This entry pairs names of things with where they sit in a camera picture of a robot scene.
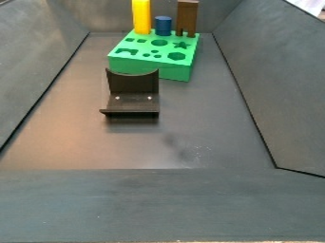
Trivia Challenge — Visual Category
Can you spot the green shape-sorter board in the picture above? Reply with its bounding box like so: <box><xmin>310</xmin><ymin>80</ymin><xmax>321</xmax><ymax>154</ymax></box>
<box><xmin>108</xmin><ymin>30</ymin><xmax>199</xmax><ymax>82</ymax></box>

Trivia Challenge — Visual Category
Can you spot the black curved holder stand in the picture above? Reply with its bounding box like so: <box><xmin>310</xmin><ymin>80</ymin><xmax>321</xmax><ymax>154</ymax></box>
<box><xmin>99</xmin><ymin>69</ymin><xmax>160</xmax><ymax>118</ymax></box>

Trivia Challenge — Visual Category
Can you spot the blue cylinder block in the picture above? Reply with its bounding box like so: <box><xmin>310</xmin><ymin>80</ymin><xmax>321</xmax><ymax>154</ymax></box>
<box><xmin>155</xmin><ymin>16</ymin><xmax>171</xmax><ymax>36</ymax></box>

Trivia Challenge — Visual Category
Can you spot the brown arch block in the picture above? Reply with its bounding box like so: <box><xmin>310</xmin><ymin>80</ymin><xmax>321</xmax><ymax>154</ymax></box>
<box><xmin>175</xmin><ymin>0</ymin><xmax>199</xmax><ymax>38</ymax></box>

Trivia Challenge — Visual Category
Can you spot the yellow rectangular block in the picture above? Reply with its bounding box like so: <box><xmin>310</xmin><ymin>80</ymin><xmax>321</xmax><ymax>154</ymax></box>
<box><xmin>132</xmin><ymin>0</ymin><xmax>151</xmax><ymax>34</ymax></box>

